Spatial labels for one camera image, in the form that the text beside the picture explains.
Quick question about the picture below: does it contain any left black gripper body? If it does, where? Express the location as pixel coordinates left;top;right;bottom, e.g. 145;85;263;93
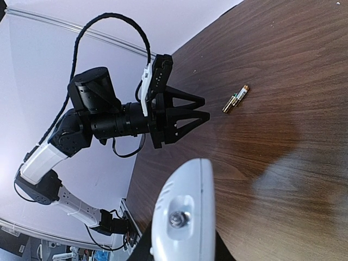
53;67;174;157

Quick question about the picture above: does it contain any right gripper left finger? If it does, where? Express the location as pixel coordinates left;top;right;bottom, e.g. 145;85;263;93
127;225;152;261

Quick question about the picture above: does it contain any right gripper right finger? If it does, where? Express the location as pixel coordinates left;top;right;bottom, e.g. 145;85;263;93
214;231;236;261

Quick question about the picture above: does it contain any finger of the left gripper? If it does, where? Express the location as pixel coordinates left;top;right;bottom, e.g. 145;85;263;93
164;110;210;144
163;86;204;109

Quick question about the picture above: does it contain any white remote control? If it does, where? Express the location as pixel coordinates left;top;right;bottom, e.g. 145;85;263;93
150;158;216;260

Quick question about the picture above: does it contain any gold AAA battery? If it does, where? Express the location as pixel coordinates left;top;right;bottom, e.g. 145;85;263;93
222;94;237;114
233;85;250;107

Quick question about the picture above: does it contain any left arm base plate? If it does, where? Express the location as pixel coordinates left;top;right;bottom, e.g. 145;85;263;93
119;210;142;250

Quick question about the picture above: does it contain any left black cable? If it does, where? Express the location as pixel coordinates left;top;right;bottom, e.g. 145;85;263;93
35;12;153;147

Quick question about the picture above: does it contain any left aluminium frame post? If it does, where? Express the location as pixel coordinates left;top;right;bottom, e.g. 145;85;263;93
5;7;147;58

